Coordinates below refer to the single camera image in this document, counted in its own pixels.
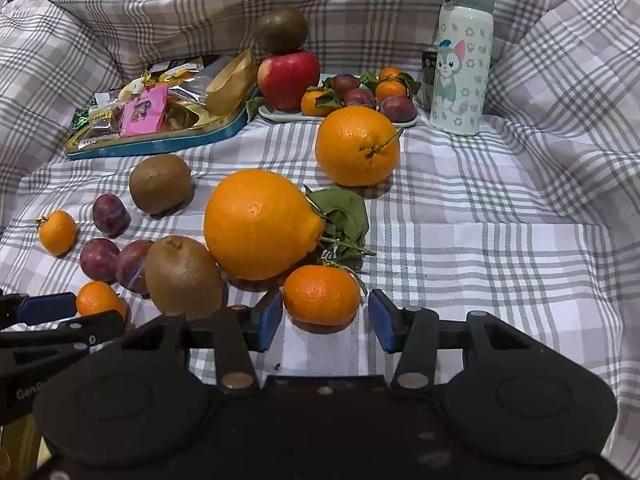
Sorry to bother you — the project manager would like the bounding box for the brown kiwi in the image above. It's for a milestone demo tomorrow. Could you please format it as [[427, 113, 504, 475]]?
[[144, 235, 224, 320], [129, 154, 194, 216]]

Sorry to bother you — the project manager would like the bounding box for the purple plum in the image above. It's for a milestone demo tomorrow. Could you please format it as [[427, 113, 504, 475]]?
[[92, 194, 130, 237], [80, 238, 120, 283], [116, 240, 153, 296]]

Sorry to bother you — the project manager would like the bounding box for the small mandarin with stem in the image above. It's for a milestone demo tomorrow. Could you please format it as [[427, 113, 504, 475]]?
[[282, 264, 362, 334]]

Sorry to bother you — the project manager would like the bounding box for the large orange with leaves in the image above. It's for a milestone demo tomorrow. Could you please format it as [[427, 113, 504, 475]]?
[[203, 169, 372, 282]]

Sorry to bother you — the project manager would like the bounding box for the round orange with stem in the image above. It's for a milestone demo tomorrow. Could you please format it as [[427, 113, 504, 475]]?
[[314, 106, 400, 188]]

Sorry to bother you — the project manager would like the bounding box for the plaid grey bed sheet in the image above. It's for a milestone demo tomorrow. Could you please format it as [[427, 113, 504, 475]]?
[[1, 0, 639, 476]]

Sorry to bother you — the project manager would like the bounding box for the green candy wrapper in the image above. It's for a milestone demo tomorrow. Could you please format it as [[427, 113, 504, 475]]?
[[70, 105, 96, 132]]

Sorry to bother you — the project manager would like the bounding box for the white fruit plate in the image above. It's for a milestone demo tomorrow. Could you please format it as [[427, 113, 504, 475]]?
[[256, 72, 420, 129]]

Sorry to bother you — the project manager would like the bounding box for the pink snack packet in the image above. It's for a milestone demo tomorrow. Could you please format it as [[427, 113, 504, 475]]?
[[120, 84, 168, 136]]

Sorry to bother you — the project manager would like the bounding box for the plum on plate right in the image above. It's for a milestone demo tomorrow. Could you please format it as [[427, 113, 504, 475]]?
[[380, 96, 418, 122]]

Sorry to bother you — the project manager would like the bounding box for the plum on plate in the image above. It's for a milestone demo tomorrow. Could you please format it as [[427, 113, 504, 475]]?
[[331, 74, 360, 99], [380, 96, 418, 122], [343, 88, 378, 110]]

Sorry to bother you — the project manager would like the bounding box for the mandarin on plate left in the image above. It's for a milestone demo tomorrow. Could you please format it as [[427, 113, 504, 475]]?
[[300, 89, 342, 117]]

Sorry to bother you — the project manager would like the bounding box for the mandarin on plate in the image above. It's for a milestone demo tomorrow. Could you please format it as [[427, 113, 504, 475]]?
[[300, 89, 342, 117], [375, 78, 408, 102], [378, 66, 400, 82]]

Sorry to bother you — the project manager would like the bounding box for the blue gold snack tin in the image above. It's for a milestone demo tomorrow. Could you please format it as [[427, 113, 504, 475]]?
[[64, 56, 257, 159]]

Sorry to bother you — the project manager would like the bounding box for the gold paper snack bag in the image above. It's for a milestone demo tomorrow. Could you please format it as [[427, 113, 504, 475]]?
[[205, 47, 257, 116]]

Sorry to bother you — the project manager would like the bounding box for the plum on plate middle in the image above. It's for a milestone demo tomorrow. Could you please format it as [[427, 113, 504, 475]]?
[[343, 88, 378, 110]]

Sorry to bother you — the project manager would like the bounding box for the mandarin on plate middle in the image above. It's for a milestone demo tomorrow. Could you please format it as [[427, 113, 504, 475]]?
[[375, 78, 408, 102]]

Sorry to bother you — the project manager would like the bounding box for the red apple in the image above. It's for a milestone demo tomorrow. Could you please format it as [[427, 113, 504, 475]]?
[[257, 50, 320, 112]]

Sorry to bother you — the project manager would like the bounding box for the silver foil snack packet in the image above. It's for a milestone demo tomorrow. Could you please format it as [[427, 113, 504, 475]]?
[[168, 54, 233, 106]]

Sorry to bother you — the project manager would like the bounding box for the plum on plate rear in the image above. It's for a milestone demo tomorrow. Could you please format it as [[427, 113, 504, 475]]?
[[331, 74, 360, 99]]

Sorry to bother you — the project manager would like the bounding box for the mandarin on plate rear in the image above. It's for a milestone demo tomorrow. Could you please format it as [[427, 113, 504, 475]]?
[[378, 66, 400, 82]]

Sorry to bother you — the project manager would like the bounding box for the cartoon cat water bottle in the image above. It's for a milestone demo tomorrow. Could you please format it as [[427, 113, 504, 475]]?
[[431, 0, 495, 136]]

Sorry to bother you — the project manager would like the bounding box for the dark kiwi atop apple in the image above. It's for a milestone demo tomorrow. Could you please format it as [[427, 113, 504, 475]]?
[[254, 8, 308, 54]]

